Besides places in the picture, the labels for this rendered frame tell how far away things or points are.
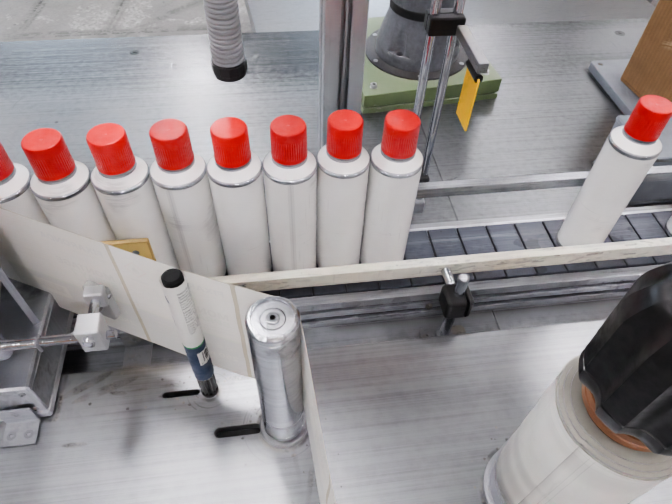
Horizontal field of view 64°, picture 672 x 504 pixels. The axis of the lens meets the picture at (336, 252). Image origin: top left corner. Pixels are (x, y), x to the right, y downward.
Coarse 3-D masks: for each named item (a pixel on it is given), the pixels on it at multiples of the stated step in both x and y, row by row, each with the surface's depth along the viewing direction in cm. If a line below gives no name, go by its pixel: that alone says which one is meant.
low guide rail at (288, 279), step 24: (648, 240) 63; (360, 264) 59; (384, 264) 59; (408, 264) 59; (432, 264) 60; (456, 264) 60; (480, 264) 60; (504, 264) 61; (528, 264) 62; (552, 264) 62; (264, 288) 58; (288, 288) 59
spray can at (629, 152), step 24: (648, 96) 52; (648, 120) 51; (624, 144) 54; (648, 144) 53; (600, 168) 57; (624, 168) 55; (648, 168) 55; (600, 192) 58; (624, 192) 57; (576, 216) 62; (600, 216) 60; (576, 240) 64; (600, 240) 63
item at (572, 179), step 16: (512, 176) 62; (528, 176) 62; (544, 176) 62; (560, 176) 63; (576, 176) 63; (656, 176) 64; (432, 192) 61; (448, 192) 61; (464, 192) 62; (480, 192) 62; (496, 192) 62
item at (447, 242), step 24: (624, 216) 70; (648, 216) 70; (408, 240) 66; (432, 240) 66; (456, 240) 67; (480, 240) 67; (504, 240) 67; (528, 240) 67; (552, 240) 67; (624, 240) 68; (576, 264) 65; (600, 264) 65; (624, 264) 65; (648, 264) 65; (312, 288) 62; (336, 288) 61; (360, 288) 61; (384, 288) 62
